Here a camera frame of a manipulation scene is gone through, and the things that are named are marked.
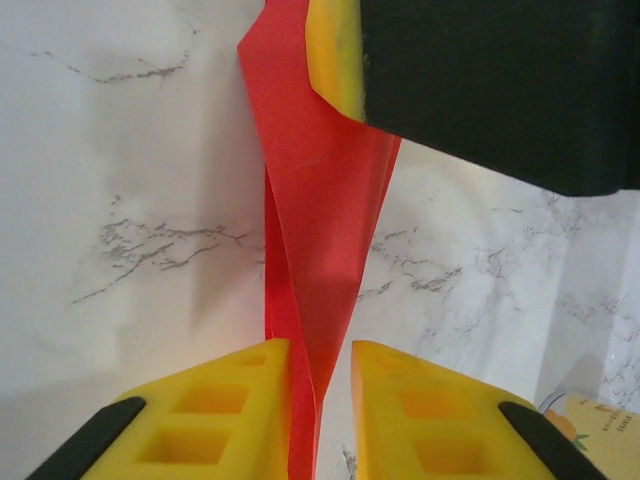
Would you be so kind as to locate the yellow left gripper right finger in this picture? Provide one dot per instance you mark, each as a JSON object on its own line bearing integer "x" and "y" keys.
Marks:
{"x": 440, "y": 430}

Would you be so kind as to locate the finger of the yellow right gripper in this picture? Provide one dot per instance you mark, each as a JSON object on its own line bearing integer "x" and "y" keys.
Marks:
{"x": 500, "y": 80}

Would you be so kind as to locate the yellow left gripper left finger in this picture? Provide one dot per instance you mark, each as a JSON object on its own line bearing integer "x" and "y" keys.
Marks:
{"x": 200, "y": 430}

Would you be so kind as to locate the red paper sheet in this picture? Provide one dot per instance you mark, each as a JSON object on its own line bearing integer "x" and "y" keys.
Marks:
{"x": 325, "y": 210}

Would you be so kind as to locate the tin can with yellow label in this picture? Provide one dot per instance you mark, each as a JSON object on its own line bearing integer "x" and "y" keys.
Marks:
{"x": 612, "y": 427}

